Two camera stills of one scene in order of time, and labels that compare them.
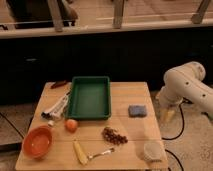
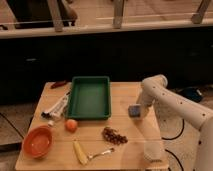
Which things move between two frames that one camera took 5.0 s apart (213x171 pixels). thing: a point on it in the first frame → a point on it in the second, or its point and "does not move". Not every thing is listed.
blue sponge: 137,111 does not move
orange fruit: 71,125 does not move
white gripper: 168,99 → 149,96
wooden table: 129,139 does not move
